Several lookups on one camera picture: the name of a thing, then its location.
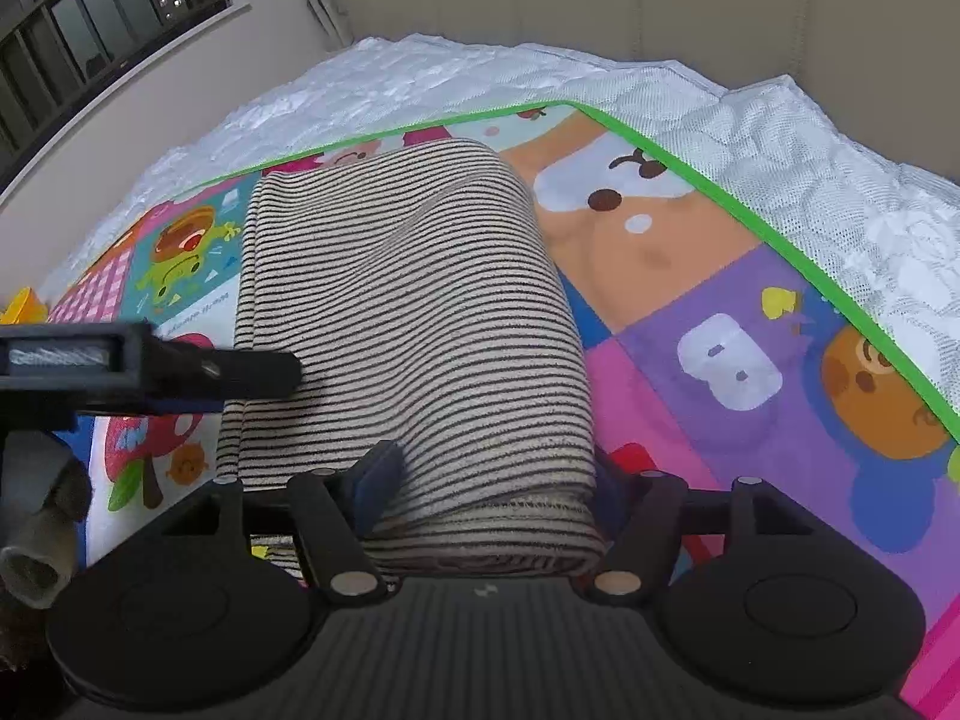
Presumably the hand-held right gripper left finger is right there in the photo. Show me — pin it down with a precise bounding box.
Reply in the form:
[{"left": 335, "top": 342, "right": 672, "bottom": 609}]
[{"left": 161, "top": 441, "right": 406, "bottom": 608}]

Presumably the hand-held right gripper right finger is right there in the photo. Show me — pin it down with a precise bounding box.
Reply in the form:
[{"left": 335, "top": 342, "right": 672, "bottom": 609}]
[{"left": 581, "top": 457, "right": 815, "bottom": 605}]

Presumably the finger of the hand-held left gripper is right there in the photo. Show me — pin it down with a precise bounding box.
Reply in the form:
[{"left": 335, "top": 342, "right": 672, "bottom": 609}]
[{"left": 154, "top": 336, "right": 303, "bottom": 415}]

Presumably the beige black striped shirt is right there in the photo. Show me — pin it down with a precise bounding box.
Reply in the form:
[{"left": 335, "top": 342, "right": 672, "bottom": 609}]
[{"left": 217, "top": 139, "right": 608, "bottom": 582}]

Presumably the person's left hand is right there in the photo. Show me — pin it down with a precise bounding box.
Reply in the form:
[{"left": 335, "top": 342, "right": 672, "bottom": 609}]
[{"left": 0, "top": 431, "right": 95, "bottom": 608}]

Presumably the yellow plastic toy cup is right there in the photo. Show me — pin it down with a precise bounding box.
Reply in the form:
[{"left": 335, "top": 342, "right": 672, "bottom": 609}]
[{"left": 0, "top": 286, "right": 50, "bottom": 325}]

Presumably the colourful cartoon play mat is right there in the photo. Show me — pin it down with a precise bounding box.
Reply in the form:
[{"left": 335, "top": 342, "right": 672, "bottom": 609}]
[{"left": 45, "top": 101, "right": 960, "bottom": 720}]

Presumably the window with dark railing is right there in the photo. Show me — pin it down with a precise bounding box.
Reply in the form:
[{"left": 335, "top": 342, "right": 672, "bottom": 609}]
[{"left": 0, "top": 0, "right": 230, "bottom": 173}]

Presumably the white textured bed cover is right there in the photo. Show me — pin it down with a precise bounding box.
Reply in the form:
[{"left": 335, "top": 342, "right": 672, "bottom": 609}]
[{"left": 37, "top": 34, "right": 960, "bottom": 428}]

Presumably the beige padded headboard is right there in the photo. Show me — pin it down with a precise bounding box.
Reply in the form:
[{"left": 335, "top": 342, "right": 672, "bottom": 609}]
[{"left": 315, "top": 0, "right": 960, "bottom": 188}]

